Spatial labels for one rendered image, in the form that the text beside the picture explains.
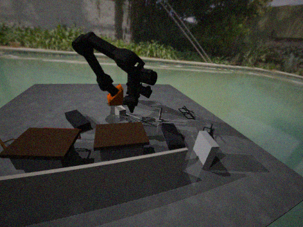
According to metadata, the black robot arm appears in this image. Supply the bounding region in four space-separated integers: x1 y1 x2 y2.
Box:
72 32 157 98

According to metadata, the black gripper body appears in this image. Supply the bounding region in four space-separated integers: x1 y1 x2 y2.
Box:
123 80 141 106

